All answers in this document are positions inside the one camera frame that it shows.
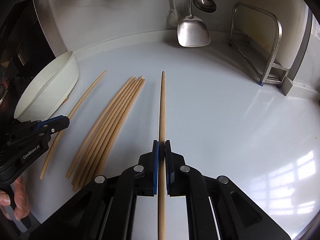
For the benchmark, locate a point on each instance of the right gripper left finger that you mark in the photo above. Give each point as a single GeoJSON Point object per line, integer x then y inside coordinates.
{"type": "Point", "coordinates": [147, 184]}

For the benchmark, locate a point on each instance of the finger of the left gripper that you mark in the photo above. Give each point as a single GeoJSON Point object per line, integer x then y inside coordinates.
{"type": "Point", "coordinates": [52, 125]}

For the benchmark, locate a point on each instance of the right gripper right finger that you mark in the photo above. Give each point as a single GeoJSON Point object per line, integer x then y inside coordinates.
{"type": "Point", "coordinates": [173, 162]}

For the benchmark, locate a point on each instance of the curved single wooden chopstick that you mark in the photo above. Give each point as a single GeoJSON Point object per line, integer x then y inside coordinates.
{"type": "Point", "coordinates": [70, 115]}

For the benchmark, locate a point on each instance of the wooden chopstick one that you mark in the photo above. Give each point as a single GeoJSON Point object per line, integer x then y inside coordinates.
{"type": "Point", "coordinates": [95, 127]}

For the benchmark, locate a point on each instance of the wooden chopstick four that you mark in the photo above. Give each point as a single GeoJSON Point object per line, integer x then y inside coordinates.
{"type": "Point", "coordinates": [111, 131]}

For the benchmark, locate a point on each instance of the wooden chopstick three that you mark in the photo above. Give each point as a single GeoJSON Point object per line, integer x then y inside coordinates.
{"type": "Point", "coordinates": [108, 129]}

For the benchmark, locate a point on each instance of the wooden chopstick two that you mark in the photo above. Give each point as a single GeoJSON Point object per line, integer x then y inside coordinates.
{"type": "Point", "coordinates": [105, 127]}

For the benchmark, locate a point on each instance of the wooden chopstick five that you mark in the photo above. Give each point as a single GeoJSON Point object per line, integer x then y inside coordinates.
{"type": "Point", "coordinates": [114, 132]}

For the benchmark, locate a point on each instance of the person's left hand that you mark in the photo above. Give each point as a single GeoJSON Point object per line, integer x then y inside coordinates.
{"type": "Point", "coordinates": [21, 200]}

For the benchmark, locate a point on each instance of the white round basin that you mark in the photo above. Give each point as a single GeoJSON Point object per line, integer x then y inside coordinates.
{"type": "Point", "coordinates": [48, 90]}

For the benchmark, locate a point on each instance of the stainless steel rack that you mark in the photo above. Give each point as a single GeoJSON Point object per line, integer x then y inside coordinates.
{"type": "Point", "coordinates": [262, 60]}

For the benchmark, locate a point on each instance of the steel wok spatula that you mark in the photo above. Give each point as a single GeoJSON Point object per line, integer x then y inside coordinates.
{"type": "Point", "coordinates": [192, 31]}

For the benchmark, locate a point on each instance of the white dish brush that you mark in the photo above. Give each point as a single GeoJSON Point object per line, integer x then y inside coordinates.
{"type": "Point", "coordinates": [174, 17]}

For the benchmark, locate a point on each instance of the steel ladle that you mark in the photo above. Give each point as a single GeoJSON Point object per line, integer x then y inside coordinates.
{"type": "Point", "coordinates": [208, 6]}

